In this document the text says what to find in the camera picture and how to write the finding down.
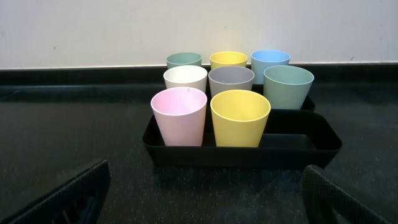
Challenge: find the black tray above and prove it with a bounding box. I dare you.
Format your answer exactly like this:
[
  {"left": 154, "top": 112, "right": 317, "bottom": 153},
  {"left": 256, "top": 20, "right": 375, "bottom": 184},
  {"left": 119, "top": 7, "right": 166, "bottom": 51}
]
[{"left": 142, "top": 63, "right": 343, "bottom": 170}]

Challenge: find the green cup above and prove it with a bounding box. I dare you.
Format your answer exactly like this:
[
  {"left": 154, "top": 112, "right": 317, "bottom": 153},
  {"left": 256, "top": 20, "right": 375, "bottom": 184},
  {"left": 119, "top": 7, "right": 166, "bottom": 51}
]
[
  {"left": 166, "top": 52, "right": 203, "bottom": 70},
  {"left": 263, "top": 65, "right": 315, "bottom": 110}
]

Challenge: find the yellow cup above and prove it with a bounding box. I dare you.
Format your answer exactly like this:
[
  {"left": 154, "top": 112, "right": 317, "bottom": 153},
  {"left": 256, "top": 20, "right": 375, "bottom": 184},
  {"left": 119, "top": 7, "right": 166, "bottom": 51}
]
[
  {"left": 210, "top": 89, "right": 271, "bottom": 148},
  {"left": 209, "top": 50, "right": 248, "bottom": 71}
]

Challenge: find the pink cup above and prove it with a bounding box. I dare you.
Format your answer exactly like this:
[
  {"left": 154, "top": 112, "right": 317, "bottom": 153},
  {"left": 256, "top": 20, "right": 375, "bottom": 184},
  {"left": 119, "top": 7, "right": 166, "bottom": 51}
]
[{"left": 150, "top": 86, "right": 208, "bottom": 147}]

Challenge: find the blue cup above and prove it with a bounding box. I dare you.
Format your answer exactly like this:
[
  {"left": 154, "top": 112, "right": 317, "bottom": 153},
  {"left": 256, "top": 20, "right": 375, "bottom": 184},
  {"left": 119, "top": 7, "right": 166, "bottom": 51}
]
[{"left": 251, "top": 49, "right": 291, "bottom": 85}]

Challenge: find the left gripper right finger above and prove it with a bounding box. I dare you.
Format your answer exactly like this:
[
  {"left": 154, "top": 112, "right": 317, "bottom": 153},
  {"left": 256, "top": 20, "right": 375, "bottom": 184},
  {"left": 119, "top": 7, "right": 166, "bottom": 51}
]
[{"left": 300, "top": 164, "right": 393, "bottom": 224}]

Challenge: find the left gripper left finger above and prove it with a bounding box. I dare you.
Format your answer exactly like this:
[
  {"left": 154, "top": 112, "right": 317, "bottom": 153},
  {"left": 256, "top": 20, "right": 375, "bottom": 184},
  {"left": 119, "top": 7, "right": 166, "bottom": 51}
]
[{"left": 0, "top": 159, "right": 112, "bottom": 224}]

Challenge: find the grey cup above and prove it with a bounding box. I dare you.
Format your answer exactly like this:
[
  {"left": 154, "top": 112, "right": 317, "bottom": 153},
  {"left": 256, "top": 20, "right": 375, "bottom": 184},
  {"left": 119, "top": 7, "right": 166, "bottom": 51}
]
[{"left": 208, "top": 65, "right": 255, "bottom": 99}]

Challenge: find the white cup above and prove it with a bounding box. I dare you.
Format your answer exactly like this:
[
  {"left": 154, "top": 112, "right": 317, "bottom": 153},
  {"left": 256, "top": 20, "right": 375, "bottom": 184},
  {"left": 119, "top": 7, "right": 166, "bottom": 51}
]
[{"left": 163, "top": 65, "right": 208, "bottom": 94}]

